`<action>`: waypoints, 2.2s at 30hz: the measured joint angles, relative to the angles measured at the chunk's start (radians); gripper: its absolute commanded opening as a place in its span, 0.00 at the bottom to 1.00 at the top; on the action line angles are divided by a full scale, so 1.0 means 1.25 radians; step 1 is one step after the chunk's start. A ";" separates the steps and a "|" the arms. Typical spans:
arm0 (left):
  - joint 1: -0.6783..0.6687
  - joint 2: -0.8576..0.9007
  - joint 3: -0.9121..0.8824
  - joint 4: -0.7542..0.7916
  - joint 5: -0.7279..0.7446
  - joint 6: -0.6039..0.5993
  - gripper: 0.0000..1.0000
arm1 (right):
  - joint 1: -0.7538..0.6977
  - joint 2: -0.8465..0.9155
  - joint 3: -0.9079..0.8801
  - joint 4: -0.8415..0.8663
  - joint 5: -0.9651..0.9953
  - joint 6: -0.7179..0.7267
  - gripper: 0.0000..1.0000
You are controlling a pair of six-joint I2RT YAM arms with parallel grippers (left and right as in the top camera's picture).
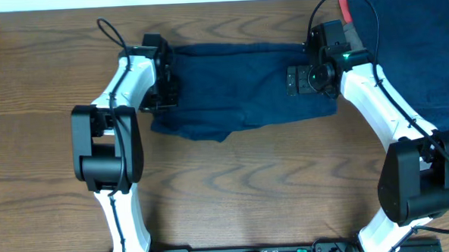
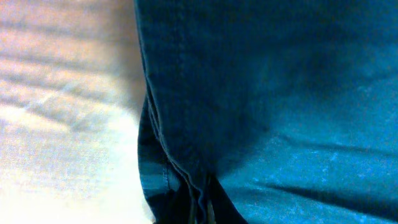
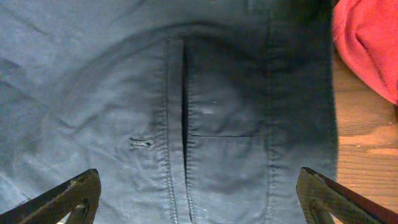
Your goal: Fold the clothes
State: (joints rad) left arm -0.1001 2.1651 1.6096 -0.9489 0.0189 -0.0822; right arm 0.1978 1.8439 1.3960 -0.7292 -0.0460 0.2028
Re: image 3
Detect navy blue shorts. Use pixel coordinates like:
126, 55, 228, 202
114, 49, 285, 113
1, 0, 337, 224

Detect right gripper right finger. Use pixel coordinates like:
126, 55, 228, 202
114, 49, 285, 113
296, 167, 397, 224

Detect red folded garment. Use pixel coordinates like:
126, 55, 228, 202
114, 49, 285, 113
332, 0, 397, 105

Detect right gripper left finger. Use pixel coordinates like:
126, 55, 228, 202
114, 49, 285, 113
1, 169, 101, 224

